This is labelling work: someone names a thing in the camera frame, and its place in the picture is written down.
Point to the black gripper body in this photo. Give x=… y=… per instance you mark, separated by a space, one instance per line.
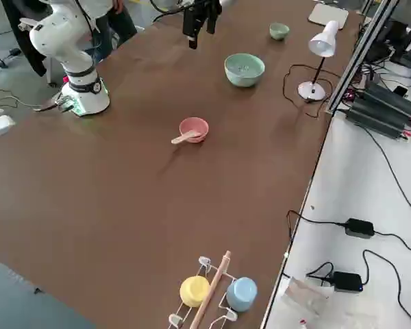
x=205 y=5

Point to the small green bowl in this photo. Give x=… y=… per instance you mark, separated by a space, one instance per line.
x=279 y=34

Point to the beige spoon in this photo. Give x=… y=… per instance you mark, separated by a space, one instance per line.
x=183 y=138

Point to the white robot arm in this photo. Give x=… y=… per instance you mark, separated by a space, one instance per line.
x=72 y=44

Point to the large green bowl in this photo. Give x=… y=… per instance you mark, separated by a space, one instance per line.
x=245 y=80

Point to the pink bowl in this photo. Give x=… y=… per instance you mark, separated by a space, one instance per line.
x=192 y=125

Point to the clear beads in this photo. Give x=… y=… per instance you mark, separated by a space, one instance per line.
x=243 y=67

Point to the white desk lamp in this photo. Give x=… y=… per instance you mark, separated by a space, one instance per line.
x=323 y=41

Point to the white square board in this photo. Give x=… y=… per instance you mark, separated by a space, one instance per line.
x=329 y=15

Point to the black finned power supply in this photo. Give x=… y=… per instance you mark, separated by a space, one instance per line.
x=390 y=97
x=376 y=120

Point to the black monitor stand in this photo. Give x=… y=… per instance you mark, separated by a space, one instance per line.
x=407 y=44

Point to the black phone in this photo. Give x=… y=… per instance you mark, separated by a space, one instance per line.
x=400 y=90

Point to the black power adapter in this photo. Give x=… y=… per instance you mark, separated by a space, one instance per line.
x=359 y=228
x=346 y=281

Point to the yellow cup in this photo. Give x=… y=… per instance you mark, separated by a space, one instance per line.
x=193 y=291

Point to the blue cup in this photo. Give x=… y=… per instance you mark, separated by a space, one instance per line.
x=241 y=294

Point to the clear plastic bag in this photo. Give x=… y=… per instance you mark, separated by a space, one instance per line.
x=305 y=294

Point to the small red-capped vial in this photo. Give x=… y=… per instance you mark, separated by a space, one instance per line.
x=303 y=323

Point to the aluminium frame post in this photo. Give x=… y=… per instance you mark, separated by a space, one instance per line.
x=361 y=51

